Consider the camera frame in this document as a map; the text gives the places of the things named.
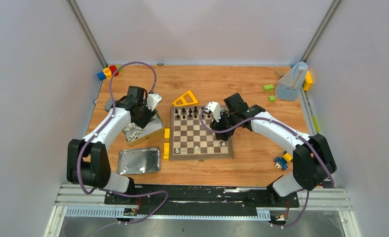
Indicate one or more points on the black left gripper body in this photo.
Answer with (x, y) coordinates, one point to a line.
(144, 118)

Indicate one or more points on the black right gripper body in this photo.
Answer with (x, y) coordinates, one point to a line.
(226, 121)

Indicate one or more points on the gold tin with white pieces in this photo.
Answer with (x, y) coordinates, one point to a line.
(135, 135)

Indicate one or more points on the small yellow rectangular block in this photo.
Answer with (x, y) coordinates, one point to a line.
(167, 134)

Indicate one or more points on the yellow triangle frame block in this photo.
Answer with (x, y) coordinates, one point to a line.
(186, 99)

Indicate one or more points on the wooden chess board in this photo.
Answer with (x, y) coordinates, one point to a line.
(190, 133)

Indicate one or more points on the yellow arch block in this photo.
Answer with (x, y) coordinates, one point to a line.
(166, 150)

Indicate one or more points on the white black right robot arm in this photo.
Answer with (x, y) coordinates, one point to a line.
(312, 158)

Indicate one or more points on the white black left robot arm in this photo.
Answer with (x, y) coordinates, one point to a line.
(87, 158)

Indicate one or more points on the black chess pieces row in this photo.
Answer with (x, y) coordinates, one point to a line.
(189, 113)

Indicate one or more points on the gray lego brick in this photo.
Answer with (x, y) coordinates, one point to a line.
(108, 105)

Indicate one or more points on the silver tin lid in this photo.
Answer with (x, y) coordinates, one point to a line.
(138, 161)

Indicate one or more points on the green rectangular block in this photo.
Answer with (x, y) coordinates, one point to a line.
(268, 87)

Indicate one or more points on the red cylinder block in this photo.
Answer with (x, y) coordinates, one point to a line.
(113, 69)

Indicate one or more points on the yellow cylinder block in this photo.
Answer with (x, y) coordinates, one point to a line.
(107, 73)

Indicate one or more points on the blue cube block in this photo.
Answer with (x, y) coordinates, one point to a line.
(101, 76)

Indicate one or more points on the yellow blue toy car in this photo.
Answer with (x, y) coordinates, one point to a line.
(282, 162)

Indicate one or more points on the clear blue plastic container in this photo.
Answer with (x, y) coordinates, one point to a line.
(288, 87)

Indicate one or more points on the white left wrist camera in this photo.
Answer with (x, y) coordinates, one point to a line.
(153, 99)

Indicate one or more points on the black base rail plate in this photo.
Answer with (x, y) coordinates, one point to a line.
(205, 201)

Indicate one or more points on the yellow block at right wall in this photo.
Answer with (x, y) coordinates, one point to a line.
(308, 82)

